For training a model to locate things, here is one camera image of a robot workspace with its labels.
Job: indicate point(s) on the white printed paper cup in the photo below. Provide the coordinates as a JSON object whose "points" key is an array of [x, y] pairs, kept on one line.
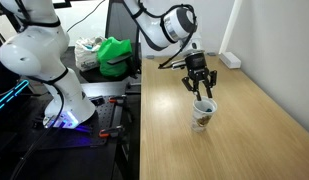
{"points": [[202, 120]]}

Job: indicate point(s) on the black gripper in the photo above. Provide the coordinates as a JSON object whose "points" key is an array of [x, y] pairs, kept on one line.
{"points": [[196, 61]]}

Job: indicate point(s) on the white rectangular box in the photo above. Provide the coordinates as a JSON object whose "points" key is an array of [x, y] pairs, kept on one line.
{"points": [[230, 60]]}

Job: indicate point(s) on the green plastic bag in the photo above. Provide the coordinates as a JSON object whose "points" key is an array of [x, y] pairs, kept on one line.
{"points": [[112, 46]]}

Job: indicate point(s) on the black frame edge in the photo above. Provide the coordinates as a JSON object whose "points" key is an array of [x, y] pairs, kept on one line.
{"points": [[60, 4]]}

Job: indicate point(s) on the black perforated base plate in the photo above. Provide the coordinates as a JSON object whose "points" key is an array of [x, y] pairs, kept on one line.
{"points": [[105, 116]]}

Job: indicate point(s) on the white printed plastic bag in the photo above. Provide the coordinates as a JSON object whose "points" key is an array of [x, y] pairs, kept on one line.
{"points": [[85, 55]]}

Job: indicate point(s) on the black flat bar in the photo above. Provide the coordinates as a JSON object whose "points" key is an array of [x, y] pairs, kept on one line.
{"points": [[120, 59]]}

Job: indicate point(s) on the blue-green marker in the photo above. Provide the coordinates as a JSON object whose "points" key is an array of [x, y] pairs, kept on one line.
{"points": [[208, 109]]}

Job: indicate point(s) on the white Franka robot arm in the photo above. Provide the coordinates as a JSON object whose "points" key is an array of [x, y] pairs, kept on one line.
{"points": [[34, 50]]}

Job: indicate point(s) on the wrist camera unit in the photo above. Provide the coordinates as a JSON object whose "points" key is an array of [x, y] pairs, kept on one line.
{"points": [[179, 64]]}

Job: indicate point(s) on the blue LED light strip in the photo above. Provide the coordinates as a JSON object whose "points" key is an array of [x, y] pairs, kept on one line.
{"points": [[10, 95]]}

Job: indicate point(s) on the black upright panel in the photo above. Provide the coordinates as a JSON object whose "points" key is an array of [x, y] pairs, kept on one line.
{"points": [[119, 20]]}

